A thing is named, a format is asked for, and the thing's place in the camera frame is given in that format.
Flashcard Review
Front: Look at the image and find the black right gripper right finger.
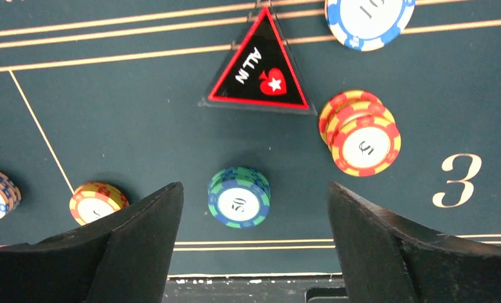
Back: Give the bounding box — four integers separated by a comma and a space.
326, 182, 501, 302

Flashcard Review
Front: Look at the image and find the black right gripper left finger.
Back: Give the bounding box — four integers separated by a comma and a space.
0, 182, 184, 302

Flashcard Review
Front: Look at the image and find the orange chip stack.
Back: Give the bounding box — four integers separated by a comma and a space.
69, 182, 129, 225

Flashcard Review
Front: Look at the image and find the orange poker chip pile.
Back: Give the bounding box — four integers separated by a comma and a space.
318, 90, 401, 177

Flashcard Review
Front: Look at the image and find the teal chip stack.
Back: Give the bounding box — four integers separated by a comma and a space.
208, 167, 271, 229

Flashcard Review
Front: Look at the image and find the black red all-in triangle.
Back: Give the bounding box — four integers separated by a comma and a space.
199, 3, 316, 116

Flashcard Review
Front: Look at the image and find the white purple poker chip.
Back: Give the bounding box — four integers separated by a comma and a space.
324, 0, 416, 52

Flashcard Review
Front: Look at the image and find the green poker table mat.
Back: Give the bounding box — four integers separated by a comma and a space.
0, 1, 501, 275

